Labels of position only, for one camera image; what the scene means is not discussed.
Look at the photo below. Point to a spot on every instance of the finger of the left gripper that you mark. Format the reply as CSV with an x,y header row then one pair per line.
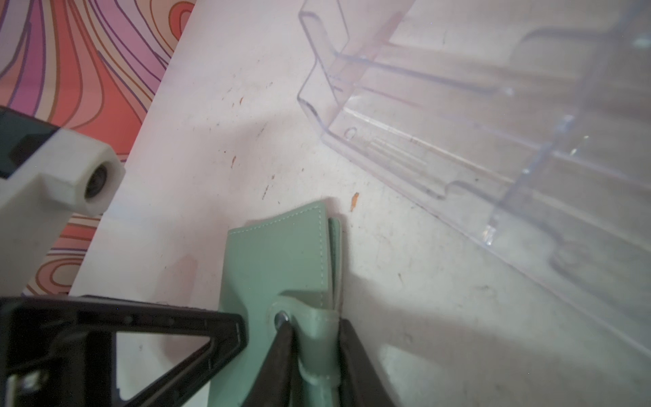
x,y
97,351

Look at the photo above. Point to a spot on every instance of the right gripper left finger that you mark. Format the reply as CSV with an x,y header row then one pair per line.
x,y
272,385

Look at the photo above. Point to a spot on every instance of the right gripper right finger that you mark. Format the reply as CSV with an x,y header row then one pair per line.
x,y
360,384

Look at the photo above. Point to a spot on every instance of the mint green card wallet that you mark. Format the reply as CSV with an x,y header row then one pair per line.
x,y
289,264

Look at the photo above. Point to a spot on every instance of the clear acrylic card holder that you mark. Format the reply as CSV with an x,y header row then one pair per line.
x,y
523,124

